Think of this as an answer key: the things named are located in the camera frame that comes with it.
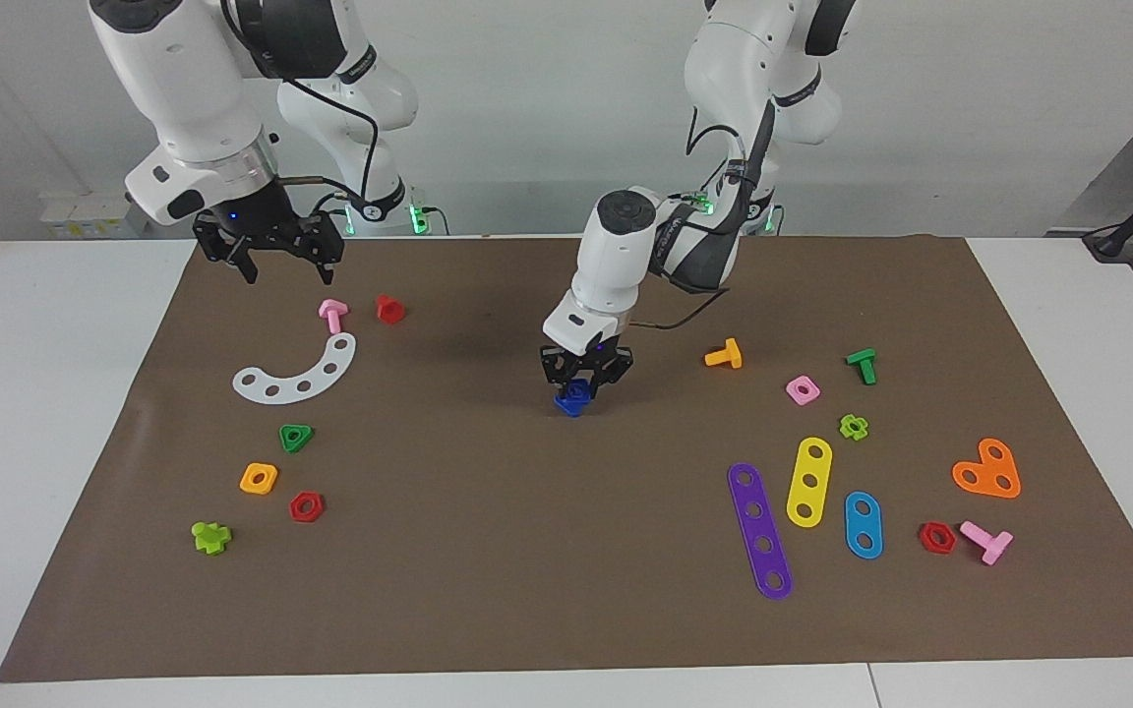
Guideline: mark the lime green cross-head screw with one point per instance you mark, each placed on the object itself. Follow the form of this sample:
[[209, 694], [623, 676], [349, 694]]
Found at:
[[210, 538]]

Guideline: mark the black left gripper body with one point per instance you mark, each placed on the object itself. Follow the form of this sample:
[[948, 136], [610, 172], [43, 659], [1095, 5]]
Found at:
[[586, 362]]

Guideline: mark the red hexagon plastic nut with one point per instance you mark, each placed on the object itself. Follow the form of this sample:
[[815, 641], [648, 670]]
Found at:
[[924, 539], [295, 508]]

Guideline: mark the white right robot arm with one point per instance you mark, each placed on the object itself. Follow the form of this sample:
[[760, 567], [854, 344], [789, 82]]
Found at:
[[183, 79]]

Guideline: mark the orange three-hole corner plate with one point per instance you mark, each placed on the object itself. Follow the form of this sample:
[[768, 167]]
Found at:
[[987, 470]]

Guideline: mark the green plastic screw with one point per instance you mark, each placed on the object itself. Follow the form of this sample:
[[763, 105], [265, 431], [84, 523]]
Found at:
[[863, 362]]

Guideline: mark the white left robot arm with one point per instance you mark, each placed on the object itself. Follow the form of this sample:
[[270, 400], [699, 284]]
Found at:
[[616, 256]]

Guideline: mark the orange square plastic nut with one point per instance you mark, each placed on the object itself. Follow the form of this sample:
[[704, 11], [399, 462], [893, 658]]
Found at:
[[246, 480]]

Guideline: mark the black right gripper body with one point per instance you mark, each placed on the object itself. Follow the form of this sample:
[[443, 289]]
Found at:
[[257, 221]]

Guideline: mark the pink square plastic nut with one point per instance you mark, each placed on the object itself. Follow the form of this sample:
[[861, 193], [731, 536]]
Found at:
[[812, 397]]

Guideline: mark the orange plastic screw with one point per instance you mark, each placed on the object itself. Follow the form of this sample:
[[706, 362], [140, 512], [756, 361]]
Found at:
[[730, 354]]

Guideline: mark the purple four-hole bar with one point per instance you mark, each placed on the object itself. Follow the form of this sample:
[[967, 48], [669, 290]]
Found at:
[[757, 528]]

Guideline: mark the white curved five-hole plate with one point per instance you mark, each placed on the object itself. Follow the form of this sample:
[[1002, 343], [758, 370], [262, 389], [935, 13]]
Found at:
[[288, 390]]

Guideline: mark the white power strip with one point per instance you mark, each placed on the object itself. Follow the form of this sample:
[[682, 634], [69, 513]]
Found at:
[[85, 211]]

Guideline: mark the lime green cross nut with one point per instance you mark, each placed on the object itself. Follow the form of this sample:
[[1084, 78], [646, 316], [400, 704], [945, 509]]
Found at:
[[863, 428]]

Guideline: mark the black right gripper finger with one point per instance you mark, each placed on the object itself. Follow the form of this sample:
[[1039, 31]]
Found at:
[[327, 258], [248, 267]]

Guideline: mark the yellow three-hole bar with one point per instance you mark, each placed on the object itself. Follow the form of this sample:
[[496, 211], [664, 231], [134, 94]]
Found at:
[[811, 466]]

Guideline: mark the pink plastic screw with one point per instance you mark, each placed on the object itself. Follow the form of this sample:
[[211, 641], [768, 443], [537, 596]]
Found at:
[[991, 544], [333, 313]]

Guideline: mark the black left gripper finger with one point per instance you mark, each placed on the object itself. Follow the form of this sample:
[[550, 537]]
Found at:
[[561, 382], [606, 381]]

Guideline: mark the blue plastic screw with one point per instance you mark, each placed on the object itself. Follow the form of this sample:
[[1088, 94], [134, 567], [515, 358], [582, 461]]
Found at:
[[568, 406]]

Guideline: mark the brown table mat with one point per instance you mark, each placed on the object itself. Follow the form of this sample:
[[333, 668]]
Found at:
[[547, 511]]

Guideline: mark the red plastic screw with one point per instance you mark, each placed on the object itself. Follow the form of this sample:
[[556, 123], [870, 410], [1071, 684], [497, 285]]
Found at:
[[389, 313]]

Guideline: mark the blue two-hole bar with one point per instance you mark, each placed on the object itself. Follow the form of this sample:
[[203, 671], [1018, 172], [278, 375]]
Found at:
[[863, 524]]

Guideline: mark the blue square plastic nut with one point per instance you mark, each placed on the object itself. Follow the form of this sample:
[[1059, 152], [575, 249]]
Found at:
[[586, 391]]

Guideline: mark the green triangle plastic nut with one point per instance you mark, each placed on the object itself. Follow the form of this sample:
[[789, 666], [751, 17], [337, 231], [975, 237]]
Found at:
[[285, 432]]

